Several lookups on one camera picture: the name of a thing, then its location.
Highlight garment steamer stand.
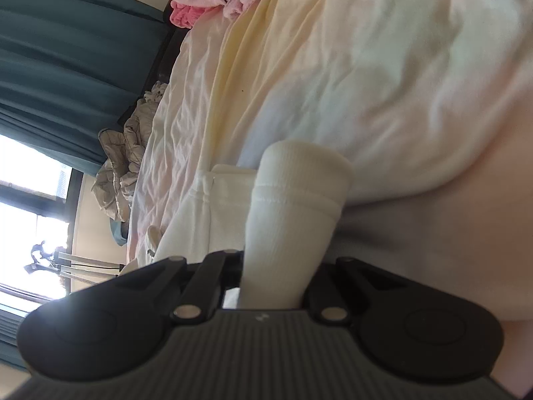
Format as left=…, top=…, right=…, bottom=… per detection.
left=23, top=241, right=126, bottom=286

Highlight grey crumpled quilt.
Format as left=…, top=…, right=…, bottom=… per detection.
left=92, top=82, right=168, bottom=222

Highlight black sofa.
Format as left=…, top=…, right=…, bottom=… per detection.
left=119, top=28, right=186, bottom=134

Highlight teal curtain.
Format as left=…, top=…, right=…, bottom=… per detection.
left=0, top=0, right=178, bottom=178
left=0, top=302, right=40, bottom=371

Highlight pastel bed sheet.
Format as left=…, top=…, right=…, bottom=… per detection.
left=127, top=0, right=533, bottom=396

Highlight dark framed window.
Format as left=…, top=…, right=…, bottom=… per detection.
left=0, top=133, right=86, bottom=303

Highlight cream white sweatshirt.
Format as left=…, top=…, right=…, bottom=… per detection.
left=144, top=139, right=354, bottom=310

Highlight hot pink cloth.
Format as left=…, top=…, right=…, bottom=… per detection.
left=169, top=2, right=201, bottom=29

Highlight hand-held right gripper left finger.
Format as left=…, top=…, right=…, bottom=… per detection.
left=98, top=250, right=244, bottom=326

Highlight teal pillow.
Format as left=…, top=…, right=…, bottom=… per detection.
left=109, top=218, right=131, bottom=247

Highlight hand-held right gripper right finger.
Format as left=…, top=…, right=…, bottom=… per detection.
left=303, top=257, right=417, bottom=324

